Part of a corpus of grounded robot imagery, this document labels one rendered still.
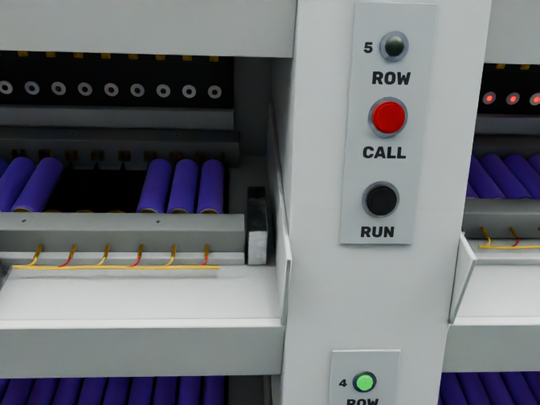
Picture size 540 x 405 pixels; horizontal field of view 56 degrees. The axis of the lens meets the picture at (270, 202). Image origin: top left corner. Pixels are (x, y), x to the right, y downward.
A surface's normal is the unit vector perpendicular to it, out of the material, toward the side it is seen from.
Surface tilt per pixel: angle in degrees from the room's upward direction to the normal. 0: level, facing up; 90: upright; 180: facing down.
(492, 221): 109
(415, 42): 90
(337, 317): 90
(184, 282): 19
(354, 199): 90
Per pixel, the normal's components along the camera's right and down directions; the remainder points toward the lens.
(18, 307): 0.04, -0.81
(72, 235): 0.05, 0.58
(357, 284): 0.06, 0.28
